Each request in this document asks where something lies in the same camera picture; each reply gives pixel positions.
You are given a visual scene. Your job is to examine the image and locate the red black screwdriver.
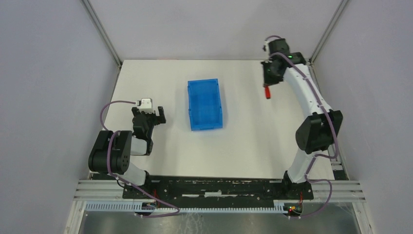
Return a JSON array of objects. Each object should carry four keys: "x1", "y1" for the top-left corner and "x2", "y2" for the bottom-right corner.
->
[{"x1": 264, "y1": 86, "x2": 271, "y2": 99}]

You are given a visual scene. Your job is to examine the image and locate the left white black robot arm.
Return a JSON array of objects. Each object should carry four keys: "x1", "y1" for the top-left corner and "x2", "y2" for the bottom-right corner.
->
[{"x1": 88, "y1": 106, "x2": 166, "y2": 186}]

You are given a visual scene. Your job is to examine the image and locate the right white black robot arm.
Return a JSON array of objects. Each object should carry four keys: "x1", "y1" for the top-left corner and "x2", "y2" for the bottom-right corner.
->
[{"x1": 264, "y1": 52, "x2": 343, "y2": 183}]

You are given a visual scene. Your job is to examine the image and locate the blue plastic bin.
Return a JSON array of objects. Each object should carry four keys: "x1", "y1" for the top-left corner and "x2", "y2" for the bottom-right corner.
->
[{"x1": 188, "y1": 78, "x2": 223, "y2": 131}]

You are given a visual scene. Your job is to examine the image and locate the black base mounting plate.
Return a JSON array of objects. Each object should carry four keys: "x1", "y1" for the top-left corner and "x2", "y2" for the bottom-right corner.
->
[{"x1": 142, "y1": 175, "x2": 314, "y2": 209}]

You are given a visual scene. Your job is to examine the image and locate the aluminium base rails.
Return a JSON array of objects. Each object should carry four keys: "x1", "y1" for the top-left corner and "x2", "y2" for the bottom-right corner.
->
[{"x1": 74, "y1": 180, "x2": 124, "y2": 201}]

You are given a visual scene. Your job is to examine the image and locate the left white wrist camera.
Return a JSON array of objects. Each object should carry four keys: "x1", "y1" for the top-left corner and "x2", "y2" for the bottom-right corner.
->
[{"x1": 136, "y1": 98, "x2": 154, "y2": 114}]

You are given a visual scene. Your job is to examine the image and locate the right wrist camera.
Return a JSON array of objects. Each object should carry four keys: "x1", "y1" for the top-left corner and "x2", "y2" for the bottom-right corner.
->
[{"x1": 263, "y1": 38, "x2": 290, "y2": 55}]

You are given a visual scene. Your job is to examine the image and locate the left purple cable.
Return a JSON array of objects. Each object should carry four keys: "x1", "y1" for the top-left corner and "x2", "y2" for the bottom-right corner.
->
[{"x1": 99, "y1": 100, "x2": 181, "y2": 218}]

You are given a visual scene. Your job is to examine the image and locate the purple cable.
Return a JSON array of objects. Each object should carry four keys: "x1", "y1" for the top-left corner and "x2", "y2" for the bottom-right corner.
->
[
  {"x1": 264, "y1": 35, "x2": 339, "y2": 220},
  {"x1": 99, "y1": 100, "x2": 181, "y2": 218}
]

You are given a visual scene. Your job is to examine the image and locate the white slotted cable duct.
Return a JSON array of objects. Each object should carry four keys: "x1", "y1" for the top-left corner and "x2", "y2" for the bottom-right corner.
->
[{"x1": 85, "y1": 201, "x2": 287, "y2": 214}]

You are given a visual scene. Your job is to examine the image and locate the grey aluminium frame rail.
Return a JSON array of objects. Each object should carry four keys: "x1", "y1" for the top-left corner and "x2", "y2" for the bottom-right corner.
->
[{"x1": 309, "y1": 0, "x2": 350, "y2": 64}]

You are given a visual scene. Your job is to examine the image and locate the left aluminium corner post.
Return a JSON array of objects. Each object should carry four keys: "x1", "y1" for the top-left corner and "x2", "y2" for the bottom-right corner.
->
[{"x1": 80, "y1": 0, "x2": 123, "y2": 69}]

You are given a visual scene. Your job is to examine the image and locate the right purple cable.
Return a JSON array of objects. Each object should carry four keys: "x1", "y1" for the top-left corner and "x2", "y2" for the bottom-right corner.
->
[{"x1": 264, "y1": 35, "x2": 339, "y2": 220}]

